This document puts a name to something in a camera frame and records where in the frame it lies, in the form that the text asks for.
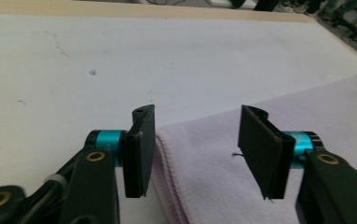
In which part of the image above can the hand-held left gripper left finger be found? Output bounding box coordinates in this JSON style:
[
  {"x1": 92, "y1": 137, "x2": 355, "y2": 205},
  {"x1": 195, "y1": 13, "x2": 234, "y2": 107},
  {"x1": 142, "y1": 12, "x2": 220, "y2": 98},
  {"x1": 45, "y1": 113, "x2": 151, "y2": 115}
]
[{"x1": 85, "y1": 104, "x2": 158, "y2": 199}]

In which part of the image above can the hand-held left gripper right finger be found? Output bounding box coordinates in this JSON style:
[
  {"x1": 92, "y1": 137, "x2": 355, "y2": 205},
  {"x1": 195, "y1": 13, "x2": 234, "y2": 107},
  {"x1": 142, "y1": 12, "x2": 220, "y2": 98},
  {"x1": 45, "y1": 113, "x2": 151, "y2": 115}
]
[{"x1": 237, "y1": 105, "x2": 324, "y2": 201}]

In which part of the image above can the lilac printed towel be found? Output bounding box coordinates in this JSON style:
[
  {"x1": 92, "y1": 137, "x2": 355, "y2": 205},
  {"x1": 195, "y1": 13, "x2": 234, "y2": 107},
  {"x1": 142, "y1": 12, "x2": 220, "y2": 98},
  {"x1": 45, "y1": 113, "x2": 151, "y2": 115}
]
[{"x1": 150, "y1": 73, "x2": 357, "y2": 224}]

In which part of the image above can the white grid mat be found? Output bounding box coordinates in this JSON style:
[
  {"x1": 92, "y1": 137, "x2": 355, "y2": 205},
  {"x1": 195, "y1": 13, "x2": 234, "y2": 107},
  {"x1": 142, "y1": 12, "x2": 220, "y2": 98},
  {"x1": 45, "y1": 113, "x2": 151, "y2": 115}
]
[{"x1": 0, "y1": 13, "x2": 357, "y2": 224}]

